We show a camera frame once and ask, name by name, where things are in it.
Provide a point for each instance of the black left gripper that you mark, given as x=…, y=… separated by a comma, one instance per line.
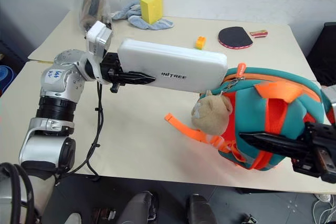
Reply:
x=109, y=64

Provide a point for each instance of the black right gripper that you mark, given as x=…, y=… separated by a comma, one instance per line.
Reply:
x=321, y=145

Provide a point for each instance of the white rectangular box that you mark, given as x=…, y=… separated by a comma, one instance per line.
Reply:
x=173, y=66

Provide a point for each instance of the orange and teal backpack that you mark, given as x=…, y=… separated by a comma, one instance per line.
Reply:
x=278, y=98

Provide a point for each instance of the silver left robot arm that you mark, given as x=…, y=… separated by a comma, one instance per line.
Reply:
x=50, y=145

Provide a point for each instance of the black box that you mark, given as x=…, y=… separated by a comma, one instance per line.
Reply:
x=324, y=53

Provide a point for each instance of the light blue towel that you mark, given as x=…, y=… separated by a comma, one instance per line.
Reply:
x=160, y=24

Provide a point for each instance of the yellow sponge block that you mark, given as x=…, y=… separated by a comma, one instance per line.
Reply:
x=151, y=7

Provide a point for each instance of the small yellow orange block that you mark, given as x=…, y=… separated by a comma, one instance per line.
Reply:
x=200, y=43

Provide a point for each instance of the clear plastic bag with items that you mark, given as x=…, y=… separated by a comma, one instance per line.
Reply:
x=93, y=1

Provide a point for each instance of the black table tennis paddle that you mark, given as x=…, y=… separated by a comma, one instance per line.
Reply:
x=235, y=37

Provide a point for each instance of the blue rolled mat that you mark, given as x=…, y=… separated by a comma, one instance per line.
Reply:
x=6, y=79

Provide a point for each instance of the dark rounded shape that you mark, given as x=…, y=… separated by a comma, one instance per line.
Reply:
x=140, y=208

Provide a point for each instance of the silver robot torso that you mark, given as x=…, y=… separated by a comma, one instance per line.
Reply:
x=39, y=197

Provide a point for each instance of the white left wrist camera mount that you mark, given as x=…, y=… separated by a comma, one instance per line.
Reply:
x=98, y=39

